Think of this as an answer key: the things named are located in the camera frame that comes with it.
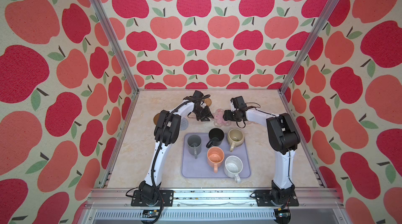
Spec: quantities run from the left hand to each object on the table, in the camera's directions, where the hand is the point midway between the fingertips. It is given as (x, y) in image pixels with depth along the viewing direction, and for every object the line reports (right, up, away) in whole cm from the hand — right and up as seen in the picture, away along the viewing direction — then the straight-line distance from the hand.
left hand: (215, 119), depth 102 cm
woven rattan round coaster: (-4, +12, +12) cm, 18 cm away
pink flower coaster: (+3, -1, +2) cm, 4 cm away
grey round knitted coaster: (-21, -3, 0) cm, 21 cm away
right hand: (+10, +2, +2) cm, 11 cm away
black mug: (0, -9, -12) cm, 15 cm away
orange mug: (-1, -20, -15) cm, 25 cm away
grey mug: (-13, -13, -13) cm, 23 cm away
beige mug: (+11, -11, -9) cm, 18 cm away
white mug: (+8, -24, -19) cm, 32 cm away
